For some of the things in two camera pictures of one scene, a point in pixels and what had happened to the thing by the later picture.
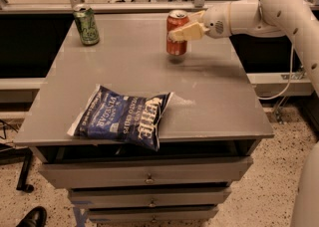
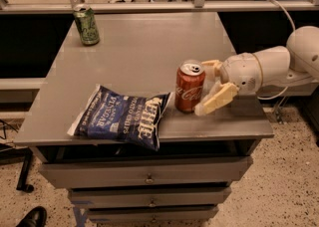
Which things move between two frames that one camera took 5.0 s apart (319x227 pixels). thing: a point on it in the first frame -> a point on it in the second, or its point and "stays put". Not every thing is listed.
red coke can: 176,19 -> 189,83
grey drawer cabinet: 212,129 stays put
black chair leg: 15,155 stays put
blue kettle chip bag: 112,114 stays put
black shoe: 36,217 stays put
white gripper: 216,22 -> 239,71
